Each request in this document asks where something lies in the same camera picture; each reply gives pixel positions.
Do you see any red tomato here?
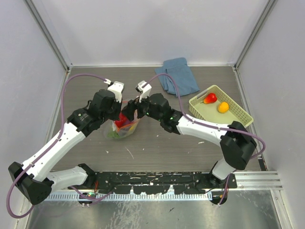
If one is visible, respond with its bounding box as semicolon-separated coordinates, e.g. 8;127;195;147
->
203;93;217;104

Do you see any blue folded cloth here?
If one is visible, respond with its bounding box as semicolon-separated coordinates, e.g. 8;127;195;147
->
154;57;200;97

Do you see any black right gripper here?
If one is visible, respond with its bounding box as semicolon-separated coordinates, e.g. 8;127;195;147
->
122;91;163;123

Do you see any dark brown food item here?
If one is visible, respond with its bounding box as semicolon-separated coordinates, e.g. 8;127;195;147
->
122;122;134;128

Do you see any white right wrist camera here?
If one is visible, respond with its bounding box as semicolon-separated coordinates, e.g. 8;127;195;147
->
135;81;152;103

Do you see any pale green plastic basket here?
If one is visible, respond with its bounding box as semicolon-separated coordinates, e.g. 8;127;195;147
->
189;85;254;127

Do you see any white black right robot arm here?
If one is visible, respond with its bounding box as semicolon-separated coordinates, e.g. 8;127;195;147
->
122;94;257;188

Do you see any red apple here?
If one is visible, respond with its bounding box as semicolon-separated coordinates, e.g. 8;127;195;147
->
114;113;128;128

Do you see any yellow fruit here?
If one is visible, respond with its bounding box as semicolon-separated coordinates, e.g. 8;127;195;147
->
217;102;230;114

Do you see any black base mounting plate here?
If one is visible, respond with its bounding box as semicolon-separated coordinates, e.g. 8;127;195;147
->
76;172;226;195

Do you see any grey slotted cable duct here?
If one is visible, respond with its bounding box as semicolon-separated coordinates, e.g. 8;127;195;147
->
45;191;212;201

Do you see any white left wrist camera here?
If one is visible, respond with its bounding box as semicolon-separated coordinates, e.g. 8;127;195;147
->
105;79;124;102

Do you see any clear zip bag orange zipper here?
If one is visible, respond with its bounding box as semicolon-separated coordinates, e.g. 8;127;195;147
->
104;110;140;139

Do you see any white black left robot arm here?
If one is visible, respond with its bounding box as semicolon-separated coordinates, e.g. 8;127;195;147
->
8;88;122;205

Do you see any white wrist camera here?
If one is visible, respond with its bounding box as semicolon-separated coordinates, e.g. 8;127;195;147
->
105;79;124;102
135;81;152;103

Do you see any green leafy vegetable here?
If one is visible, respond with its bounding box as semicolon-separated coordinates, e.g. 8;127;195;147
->
106;129;121;139

